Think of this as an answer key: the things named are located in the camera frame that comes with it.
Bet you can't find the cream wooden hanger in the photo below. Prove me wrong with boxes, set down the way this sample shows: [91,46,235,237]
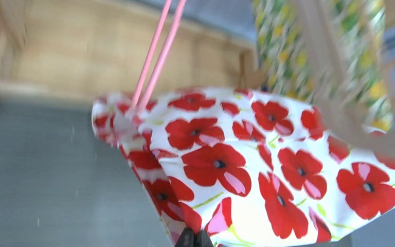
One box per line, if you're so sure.
[293,1,395,158]

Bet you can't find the thin pink hanger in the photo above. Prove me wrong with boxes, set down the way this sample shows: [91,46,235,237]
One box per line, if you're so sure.
[129,0,188,115]

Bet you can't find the lemon print skirt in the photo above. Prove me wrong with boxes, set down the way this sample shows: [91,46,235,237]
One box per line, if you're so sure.
[252,1,393,131]

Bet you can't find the wooden hanger rack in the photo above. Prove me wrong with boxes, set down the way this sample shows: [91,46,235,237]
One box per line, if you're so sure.
[0,1,261,104]

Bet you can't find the red poppy print cloth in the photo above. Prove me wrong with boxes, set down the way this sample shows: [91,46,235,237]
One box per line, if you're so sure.
[92,88,395,246]

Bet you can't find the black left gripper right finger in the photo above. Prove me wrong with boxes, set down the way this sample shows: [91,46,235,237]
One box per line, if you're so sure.
[196,230,213,247]

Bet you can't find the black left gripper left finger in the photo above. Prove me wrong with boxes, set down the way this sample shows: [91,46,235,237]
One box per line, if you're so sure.
[174,227,194,247]

